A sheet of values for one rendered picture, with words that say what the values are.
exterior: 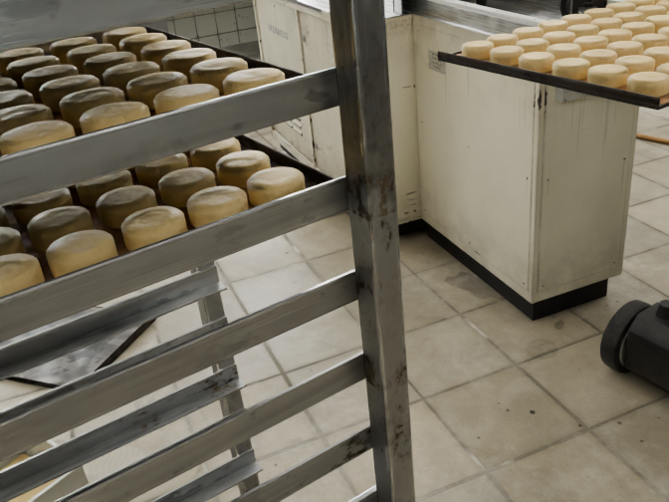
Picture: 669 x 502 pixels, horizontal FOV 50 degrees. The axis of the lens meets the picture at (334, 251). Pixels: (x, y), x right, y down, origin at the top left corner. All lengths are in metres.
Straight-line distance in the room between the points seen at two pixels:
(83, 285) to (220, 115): 0.15
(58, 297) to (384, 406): 0.32
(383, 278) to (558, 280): 1.65
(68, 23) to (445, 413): 1.62
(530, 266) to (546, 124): 0.43
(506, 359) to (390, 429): 1.44
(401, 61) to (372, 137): 1.95
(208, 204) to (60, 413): 0.19
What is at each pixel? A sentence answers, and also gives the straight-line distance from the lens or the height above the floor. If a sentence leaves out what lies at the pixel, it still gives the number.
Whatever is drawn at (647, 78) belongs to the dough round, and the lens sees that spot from 0.99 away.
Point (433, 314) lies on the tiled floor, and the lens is 2.32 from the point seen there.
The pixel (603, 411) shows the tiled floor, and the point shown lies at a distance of 2.00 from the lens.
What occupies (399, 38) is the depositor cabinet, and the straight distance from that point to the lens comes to 2.49.
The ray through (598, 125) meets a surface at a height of 0.60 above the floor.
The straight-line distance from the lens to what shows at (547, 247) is 2.15.
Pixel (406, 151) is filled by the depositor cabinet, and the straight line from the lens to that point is 2.60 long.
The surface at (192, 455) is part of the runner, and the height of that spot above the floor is 0.87.
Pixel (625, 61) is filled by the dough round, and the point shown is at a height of 1.02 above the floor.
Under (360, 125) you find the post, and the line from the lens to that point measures 0.55.
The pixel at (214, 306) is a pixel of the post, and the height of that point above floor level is 0.73.
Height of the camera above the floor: 1.29
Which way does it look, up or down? 28 degrees down
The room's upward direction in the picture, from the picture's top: 6 degrees counter-clockwise
